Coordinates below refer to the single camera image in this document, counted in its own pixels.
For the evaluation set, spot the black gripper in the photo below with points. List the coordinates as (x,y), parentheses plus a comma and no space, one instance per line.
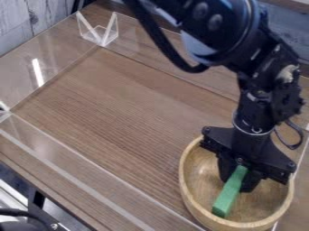
(245,145)

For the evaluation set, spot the green rectangular stick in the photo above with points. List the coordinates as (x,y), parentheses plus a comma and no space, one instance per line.
(229,193)

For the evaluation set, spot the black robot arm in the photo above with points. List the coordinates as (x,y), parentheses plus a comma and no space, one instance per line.
(225,32)

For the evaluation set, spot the wooden bowl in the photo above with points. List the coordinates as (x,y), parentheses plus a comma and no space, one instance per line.
(258,210)

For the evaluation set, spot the clear acrylic enclosure wall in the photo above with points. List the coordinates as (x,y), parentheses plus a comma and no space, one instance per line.
(104,201)

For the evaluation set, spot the black table frame leg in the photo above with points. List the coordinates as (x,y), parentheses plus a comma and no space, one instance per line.
(56,217)

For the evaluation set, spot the clear acrylic corner bracket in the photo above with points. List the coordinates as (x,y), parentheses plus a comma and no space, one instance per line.
(100,35)

